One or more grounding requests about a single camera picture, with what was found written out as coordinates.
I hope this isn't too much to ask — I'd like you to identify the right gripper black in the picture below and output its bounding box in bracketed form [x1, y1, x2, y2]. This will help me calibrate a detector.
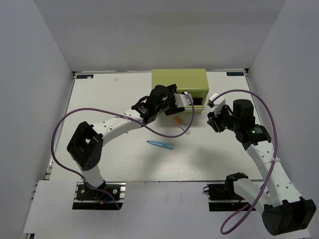
[207, 105, 240, 132]

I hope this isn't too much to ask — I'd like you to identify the orange capped lead tube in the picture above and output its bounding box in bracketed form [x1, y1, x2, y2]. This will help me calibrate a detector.
[173, 117, 190, 135]

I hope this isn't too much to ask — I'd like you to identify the green metal tool chest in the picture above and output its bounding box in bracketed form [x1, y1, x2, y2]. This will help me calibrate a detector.
[152, 69, 209, 114]

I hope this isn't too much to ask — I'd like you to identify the blue utility knife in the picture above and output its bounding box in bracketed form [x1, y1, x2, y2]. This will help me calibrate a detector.
[147, 140, 174, 150]

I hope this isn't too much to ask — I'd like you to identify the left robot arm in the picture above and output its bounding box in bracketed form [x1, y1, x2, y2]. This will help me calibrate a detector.
[67, 84, 191, 199]

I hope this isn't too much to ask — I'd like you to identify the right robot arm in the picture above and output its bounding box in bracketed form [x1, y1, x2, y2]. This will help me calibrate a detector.
[207, 98, 317, 236]

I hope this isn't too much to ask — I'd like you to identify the right blue table label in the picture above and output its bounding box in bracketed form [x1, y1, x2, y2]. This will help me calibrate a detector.
[226, 72, 244, 76]

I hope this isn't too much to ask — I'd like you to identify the blue table label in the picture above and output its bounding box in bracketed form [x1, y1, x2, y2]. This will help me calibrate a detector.
[226, 72, 244, 76]
[76, 74, 94, 79]

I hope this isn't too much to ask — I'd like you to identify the left blue table label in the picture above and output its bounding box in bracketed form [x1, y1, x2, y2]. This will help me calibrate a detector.
[76, 74, 94, 79]

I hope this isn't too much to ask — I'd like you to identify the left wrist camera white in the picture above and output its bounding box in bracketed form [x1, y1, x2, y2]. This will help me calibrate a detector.
[174, 92, 193, 108]

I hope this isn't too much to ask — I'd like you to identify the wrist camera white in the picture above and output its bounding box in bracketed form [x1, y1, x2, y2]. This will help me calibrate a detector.
[174, 92, 193, 108]
[207, 93, 226, 115]

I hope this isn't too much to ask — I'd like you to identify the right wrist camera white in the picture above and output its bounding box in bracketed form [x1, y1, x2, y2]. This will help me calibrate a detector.
[207, 93, 226, 115]

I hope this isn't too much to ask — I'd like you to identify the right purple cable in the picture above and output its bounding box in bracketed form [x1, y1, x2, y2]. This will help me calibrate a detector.
[208, 89, 279, 235]

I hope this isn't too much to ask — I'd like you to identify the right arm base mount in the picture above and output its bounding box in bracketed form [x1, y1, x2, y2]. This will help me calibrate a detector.
[203, 172, 250, 212]

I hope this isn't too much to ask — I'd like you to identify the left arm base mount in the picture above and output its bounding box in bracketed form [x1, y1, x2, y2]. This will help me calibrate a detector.
[72, 182, 126, 211]

